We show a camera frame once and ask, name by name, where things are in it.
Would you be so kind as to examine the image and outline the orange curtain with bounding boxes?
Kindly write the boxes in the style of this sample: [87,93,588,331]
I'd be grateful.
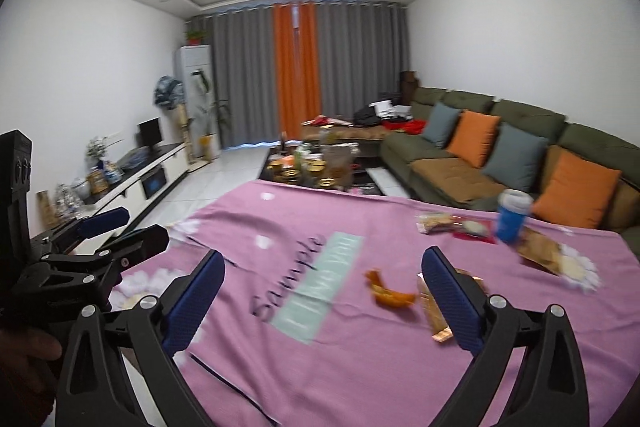
[291,3,322,128]
[271,3,297,144]

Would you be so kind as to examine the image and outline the red-edged clear packet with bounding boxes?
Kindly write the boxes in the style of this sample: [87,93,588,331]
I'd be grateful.
[452,216,499,245]

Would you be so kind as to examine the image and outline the dark coffee table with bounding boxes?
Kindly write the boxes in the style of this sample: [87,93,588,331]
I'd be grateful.
[258,141,389,198]

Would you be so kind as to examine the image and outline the orange peel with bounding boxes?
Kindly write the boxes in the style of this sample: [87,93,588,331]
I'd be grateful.
[363,269,418,310]

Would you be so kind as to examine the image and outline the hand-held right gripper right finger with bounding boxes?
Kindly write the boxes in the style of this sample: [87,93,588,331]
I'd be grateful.
[421,245,587,427]

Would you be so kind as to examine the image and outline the clear plastic bag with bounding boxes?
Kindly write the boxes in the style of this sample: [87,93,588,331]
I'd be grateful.
[119,148,152,170]

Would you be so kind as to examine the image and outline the gold foil wrapper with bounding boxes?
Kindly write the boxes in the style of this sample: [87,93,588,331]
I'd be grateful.
[415,271,487,344]

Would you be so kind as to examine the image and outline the pink floral blanket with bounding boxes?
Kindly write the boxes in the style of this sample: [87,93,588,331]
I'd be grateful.
[107,179,640,427]

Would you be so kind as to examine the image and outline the black clothes pile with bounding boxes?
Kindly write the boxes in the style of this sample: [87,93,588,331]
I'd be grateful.
[351,106,384,126]

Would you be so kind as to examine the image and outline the grey curtain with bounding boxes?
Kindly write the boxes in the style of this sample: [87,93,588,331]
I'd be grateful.
[314,1,412,128]
[204,8,282,148]

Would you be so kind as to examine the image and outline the white TV cabinet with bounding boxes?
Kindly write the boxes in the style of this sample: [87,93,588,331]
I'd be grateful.
[29,141,189,249]

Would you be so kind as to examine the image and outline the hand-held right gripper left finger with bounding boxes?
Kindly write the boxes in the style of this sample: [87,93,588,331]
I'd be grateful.
[55,250,227,427]

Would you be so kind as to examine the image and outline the white clothes pile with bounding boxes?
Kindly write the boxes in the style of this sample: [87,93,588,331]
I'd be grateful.
[369,101,412,118]

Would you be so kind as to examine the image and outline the orange pillow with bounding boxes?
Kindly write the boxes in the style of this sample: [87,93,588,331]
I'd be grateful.
[446,109,502,168]
[531,152,623,230]

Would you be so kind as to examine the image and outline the grey-blue pillow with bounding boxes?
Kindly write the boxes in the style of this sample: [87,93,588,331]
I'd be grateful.
[423,101,462,149]
[483,122,549,194]

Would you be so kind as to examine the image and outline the black monitor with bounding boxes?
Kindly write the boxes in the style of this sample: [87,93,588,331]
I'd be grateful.
[136,117,164,151]

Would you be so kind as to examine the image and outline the olive green sectional sofa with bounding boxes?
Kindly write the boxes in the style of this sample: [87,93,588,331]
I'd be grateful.
[300,86,640,254]

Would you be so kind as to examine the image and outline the black cabinet appliance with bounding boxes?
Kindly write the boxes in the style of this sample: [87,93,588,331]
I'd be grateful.
[140,166,169,198]

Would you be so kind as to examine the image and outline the vase with flowers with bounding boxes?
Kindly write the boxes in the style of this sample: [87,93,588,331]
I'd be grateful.
[85,136,109,168]

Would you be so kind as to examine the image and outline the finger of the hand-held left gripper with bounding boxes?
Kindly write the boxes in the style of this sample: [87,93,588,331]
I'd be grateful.
[42,224,171,304]
[30,206,132,254]

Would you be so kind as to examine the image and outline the yellow snack packet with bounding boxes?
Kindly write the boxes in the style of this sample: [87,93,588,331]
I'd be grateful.
[415,213,464,235]

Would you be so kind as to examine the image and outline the cloth-covered standing fan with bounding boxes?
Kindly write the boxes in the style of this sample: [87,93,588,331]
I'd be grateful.
[151,75,194,164]

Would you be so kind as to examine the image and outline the brown snack packet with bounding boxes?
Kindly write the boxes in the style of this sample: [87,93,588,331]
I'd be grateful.
[514,226,564,276]

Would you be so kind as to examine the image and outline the small potted plant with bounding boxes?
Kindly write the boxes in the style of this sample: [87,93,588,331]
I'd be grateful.
[184,26,209,48]

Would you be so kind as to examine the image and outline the blue cup with white lid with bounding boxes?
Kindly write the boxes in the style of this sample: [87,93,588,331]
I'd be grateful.
[494,189,532,244]

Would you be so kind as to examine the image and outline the person's left hand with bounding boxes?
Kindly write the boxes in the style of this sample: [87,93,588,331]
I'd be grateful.
[0,326,63,427]

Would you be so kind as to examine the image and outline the tall plant in yellow pot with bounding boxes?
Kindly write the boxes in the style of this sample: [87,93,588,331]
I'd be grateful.
[191,68,232,161]

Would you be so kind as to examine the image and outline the brown cardboard boxes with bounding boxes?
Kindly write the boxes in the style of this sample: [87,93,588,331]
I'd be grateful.
[398,71,422,96]

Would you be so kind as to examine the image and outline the white standing air conditioner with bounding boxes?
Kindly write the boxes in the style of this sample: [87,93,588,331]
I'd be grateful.
[174,45,214,158]

